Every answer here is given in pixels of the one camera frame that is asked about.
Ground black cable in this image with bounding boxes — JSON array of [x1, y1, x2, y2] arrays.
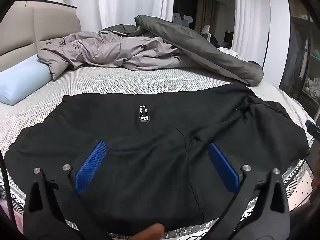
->
[[0, 152, 13, 218]]

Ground white striped bedding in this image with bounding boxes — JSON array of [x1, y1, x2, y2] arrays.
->
[[217, 46, 240, 58]]

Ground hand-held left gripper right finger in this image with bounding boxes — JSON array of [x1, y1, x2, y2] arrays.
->
[[205, 143, 290, 240]]

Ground white honeycomb mattress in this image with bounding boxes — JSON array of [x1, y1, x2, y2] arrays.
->
[[0, 65, 320, 240]]

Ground hanging clothes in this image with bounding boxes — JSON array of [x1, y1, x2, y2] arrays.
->
[[173, 12, 193, 27]]

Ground dark grey duvet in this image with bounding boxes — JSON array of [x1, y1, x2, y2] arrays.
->
[[97, 15, 264, 87]]

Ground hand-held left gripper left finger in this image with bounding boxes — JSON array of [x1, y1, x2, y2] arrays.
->
[[23, 141, 113, 240]]

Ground white curtain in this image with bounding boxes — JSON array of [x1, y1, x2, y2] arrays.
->
[[75, 0, 175, 30], [231, 0, 270, 63]]

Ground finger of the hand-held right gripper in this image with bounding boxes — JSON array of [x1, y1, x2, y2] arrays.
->
[[305, 120, 320, 138]]

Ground person's left hand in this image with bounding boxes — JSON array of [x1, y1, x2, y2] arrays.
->
[[131, 224, 165, 240]]

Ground black pants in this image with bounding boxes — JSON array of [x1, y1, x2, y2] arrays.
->
[[5, 81, 310, 233]]

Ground light blue pillow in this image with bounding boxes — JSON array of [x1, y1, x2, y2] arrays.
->
[[0, 55, 53, 105]]

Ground brown curtain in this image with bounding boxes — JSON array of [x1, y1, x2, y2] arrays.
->
[[195, 0, 220, 34]]

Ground beige padded headboard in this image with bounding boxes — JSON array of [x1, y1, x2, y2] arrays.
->
[[0, 0, 82, 72]]

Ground dark glass wardrobe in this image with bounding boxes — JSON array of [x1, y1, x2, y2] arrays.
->
[[279, 0, 320, 113]]

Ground light grey blanket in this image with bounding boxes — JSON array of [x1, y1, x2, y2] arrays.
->
[[37, 31, 185, 80]]

